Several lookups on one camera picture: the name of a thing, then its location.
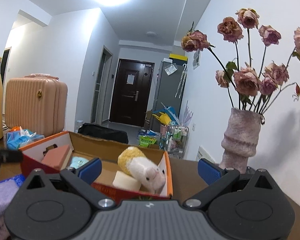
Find yellow white plush toy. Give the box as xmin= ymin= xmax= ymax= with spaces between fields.
xmin=117 ymin=146 xmax=166 ymax=193

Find red orange cardboard box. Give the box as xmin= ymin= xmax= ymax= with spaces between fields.
xmin=20 ymin=131 xmax=173 ymax=203

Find dried pink roses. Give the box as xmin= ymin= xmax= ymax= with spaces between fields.
xmin=180 ymin=7 xmax=300 ymax=116

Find wall electrical panel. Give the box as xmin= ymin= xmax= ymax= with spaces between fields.
xmin=192 ymin=50 xmax=200 ymax=69

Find blue yellow bags pile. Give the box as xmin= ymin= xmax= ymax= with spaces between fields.
xmin=152 ymin=103 xmax=180 ymax=125

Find orange fruit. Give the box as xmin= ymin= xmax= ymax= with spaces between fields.
xmin=10 ymin=126 xmax=20 ymax=132

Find black floor bag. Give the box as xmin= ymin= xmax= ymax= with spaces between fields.
xmin=78 ymin=123 xmax=129 ymax=144

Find yellow box on refrigerator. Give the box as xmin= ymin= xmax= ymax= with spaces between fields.
xmin=169 ymin=54 xmax=188 ymax=61

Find textured pink vase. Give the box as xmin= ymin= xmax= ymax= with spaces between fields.
xmin=219 ymin=108 xmax=263 ymax=174

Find purple knitted cloth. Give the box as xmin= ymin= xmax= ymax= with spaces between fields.
xmin=0 ymin=180 xmax=19 ymax=216

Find pink ribbed suitcase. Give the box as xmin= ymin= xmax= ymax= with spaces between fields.
xmin=5 ymin=74 xmax=68 ymax=137

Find blue tissue pack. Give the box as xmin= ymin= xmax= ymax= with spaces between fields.
xmin=6 ymin=126 xmax=45 ymax=150

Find blue white small box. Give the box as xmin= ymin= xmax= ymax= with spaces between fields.
xmin=10 ymin=174 xmax=25 ymax=185

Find white sponge block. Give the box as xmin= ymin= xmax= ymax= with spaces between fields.
xmin=113 ymin=171 xmax=141 ymax=191

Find white card against wall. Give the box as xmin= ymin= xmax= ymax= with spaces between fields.
xmin=196 ymin=146 xmax=216 ymax=164

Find grey refrigerator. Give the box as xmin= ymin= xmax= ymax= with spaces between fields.
xmin=152 ymin=59 xmax=187 ymax=117

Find wire rack with bottles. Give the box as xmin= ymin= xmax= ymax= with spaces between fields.
xmin=159 ymin=121 xmax=189 ymax=159

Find dark brown door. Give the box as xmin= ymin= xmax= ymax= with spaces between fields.
xmin=109 ymin=59 xmax=154 ymax=127

